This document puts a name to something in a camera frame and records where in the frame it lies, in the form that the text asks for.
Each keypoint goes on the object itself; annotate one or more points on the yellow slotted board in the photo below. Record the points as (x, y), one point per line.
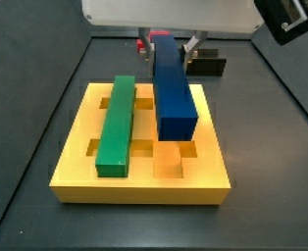
(170, 172)

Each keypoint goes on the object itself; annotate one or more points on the red branched block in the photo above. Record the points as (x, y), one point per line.
(145, 39)

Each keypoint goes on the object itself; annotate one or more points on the green long block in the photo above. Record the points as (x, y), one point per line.
(113, 156)

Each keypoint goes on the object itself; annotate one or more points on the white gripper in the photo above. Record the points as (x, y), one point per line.
(233, 16)

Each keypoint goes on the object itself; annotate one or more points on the black angle bracket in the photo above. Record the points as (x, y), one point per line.
(206, 63)

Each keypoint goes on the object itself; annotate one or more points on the blue long block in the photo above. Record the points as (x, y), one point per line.
(176, 110)

